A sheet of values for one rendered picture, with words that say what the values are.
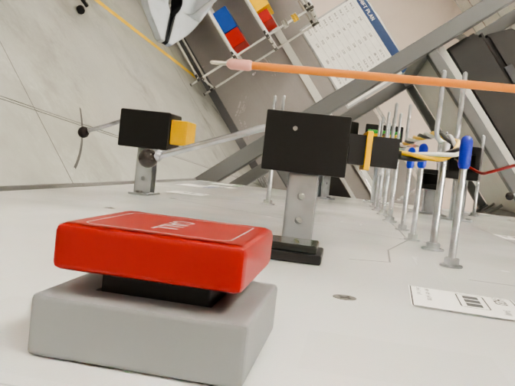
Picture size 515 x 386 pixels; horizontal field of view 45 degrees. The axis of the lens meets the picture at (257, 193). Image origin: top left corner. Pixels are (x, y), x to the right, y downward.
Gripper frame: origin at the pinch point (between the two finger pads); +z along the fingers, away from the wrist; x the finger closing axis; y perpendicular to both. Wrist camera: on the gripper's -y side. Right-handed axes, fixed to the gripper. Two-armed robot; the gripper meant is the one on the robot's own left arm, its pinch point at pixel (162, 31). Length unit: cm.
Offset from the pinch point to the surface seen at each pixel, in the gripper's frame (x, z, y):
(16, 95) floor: 49, -87, -249
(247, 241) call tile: -7.0, 18.9, 23.2
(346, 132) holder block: 9.9, 6.1, 9.3
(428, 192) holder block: 63, -11, -24
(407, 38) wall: 521, -420, -418
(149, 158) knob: 2.0, 8.5, -2.0
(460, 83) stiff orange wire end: 6.1, 7.5, 20.3
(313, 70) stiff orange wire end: 1.3, 7.5, 15.3
